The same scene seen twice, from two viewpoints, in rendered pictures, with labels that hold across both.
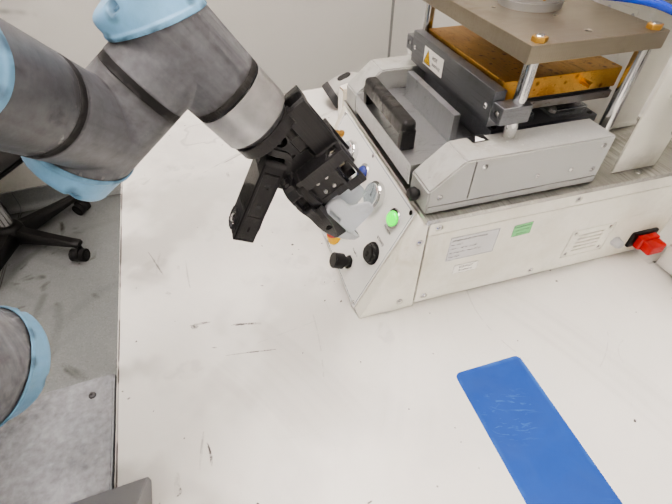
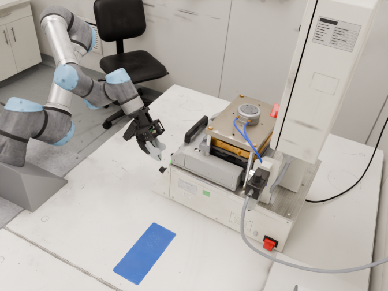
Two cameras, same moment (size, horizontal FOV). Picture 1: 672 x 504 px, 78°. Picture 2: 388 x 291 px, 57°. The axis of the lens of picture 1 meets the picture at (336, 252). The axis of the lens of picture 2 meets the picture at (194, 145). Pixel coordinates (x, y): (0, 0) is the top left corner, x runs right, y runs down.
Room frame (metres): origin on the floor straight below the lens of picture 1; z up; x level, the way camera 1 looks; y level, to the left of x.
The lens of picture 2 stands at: (-0.25, -0.81, 1.77)
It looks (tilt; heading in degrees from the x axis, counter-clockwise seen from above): 38 degrees down; 43
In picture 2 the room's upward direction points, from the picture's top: 5 degrees clockwise
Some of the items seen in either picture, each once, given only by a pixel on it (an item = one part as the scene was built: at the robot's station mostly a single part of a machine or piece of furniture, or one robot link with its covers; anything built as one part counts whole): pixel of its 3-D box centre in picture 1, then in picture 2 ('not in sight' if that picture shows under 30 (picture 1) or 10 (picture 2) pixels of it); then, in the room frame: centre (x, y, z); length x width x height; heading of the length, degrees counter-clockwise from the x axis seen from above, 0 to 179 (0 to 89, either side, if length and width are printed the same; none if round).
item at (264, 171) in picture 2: not in sight; (254, 186); (0.43, -0.44, 1.05); 0.15 x 0.05 x 0.15; 16
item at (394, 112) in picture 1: (387, 110); (196, 128); (0.55, -0.07, 0.99); 0.15 x 0.02 x 0.04; 16
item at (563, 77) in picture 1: (521, 41); (243, 130); (0.60, -0.25, 1.07); 0.22 x 0.17 x 0.10; 16
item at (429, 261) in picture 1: (479, 186); (231, 179); (0.59, -0.25, 0.84); 0.53 x 0.37 x 0.17; 106
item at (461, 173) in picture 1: (505, 165); (204, 164); (0.45, -0.22, 0.96); 0.26 x 0.05 x 0.07; 106
